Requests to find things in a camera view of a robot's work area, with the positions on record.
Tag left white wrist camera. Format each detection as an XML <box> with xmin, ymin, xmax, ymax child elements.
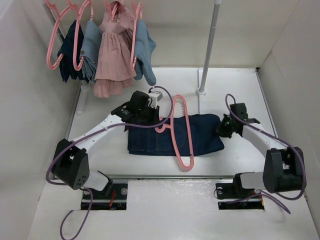
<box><xmin>147</xmin><ymin>87</ymin><xmax>163</xmax><ymax>109</ymax></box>

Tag light blue hanging jeans left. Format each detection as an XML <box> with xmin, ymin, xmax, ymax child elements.
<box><xmin>80</xmin><ymin>20</ymin><xmax>102</xmax><ymax>83</ymax></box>

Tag grey rack pole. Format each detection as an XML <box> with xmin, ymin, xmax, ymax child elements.
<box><xmin>42</xmin><ymin>0</ymin><xmax>65</xmax><ymax>43</ymax></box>
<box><xmin>197</xmin><ymin>0</ymin><xmax>222</xmax><ymax>95</ymax></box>

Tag light blue hanging jeans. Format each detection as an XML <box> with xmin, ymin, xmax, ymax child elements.
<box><xmin>134</xmin><ymin>19</ymin><xmax>157</xmax><ymax>86</ymax></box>
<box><xmin>80</xmin><ymin>20</ymin><xmax>102</xmax><ymax>83</ymax></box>

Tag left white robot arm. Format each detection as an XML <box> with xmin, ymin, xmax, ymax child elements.
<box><xmin>50</xmin><ymin>90</ymin><xmax>163</xmax><ymax>199</ymax></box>

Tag dark blue hanging garment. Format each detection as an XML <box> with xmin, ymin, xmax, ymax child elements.
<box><xmin>57</xmin><ymin>20</ymin><xmax>89</xmax><ymax>83</ymax></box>

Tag pink hanging dress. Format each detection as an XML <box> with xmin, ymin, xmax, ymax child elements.
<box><xmin>93</xmin><ymin>3</ymin><xmax>136</xmax><ymax>98</ymax></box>

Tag pink hanger with light jeans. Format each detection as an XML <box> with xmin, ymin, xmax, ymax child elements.
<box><xmin>130</xmin><ymin>0</ymin><xmax>142</xmax><ymax>71</ymax></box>

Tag left grey rack pole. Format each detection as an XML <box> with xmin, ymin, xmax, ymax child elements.
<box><xmin>42</xmin><ymin>0</ymin><xmax>65</xmax><ymax>43</ymax></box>

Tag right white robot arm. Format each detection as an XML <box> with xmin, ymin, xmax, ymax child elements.
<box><xmin>217</xmin><ymin>103</ymin><xmax>307</xmax><ymax>201</ymax></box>

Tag right white rack foot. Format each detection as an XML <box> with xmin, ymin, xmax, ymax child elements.
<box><xmin>195</xmin><ymin>67</ymin><xmax>207</xmax><ymax>114</ymax></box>

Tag dark blue jeans trousers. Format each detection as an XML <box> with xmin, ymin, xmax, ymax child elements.
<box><xmin>127</xmin><ymin>114</ymin><xmax>225</xmax><ymax>157</ymax></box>

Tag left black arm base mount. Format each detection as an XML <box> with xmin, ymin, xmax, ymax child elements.
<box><xmin>90</xmin><ymin>182</ymin><xmax>128</xmax><ymax>211</ymax></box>

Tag light blue hanging jeans right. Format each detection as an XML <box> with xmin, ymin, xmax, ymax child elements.
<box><xmin>134</xmin><ymin>19</ymin><xmax>157</xmax><ymax>86</ymax></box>

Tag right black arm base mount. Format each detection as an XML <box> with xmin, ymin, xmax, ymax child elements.
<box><xmin>213</xmin><ymin>182</ymin><xmax>265</xmax><ymax>210</ymax></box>

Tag pink hanger with dress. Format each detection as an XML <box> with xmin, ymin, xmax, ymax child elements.
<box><xmin>102</xmin><ymin>0</ymin><xmax>125</xmax><ymax>24</ymax></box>

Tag right grey rack pole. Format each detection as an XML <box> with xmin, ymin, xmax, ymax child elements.
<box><xmin>197</xmin><ymin>0</ymin><xmax>222</xmax><ymax>95</ymax></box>

